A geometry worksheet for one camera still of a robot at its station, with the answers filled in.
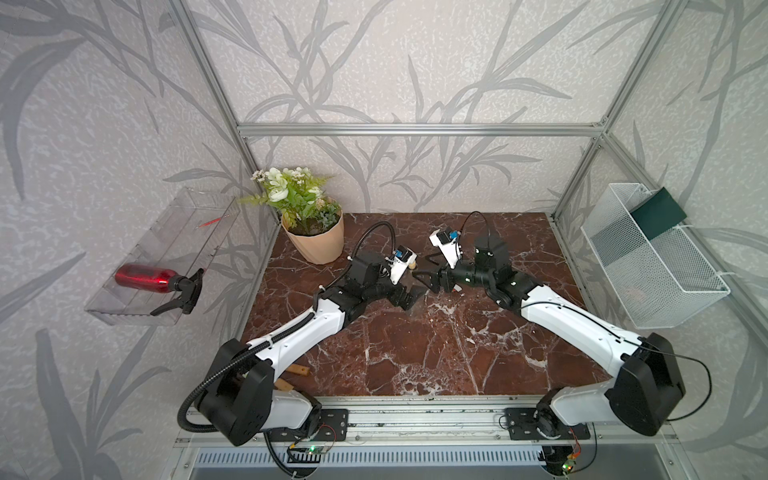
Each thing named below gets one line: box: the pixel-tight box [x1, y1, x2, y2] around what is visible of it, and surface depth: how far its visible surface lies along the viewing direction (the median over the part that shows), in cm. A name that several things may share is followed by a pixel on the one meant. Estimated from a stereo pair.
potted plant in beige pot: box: [239, 167, 344, 265], surface depth 94 cm
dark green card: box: [630, 187, 687, 241], surface depth 72 cm
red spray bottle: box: [115, 263, 205, 316], surface depth 56 cm
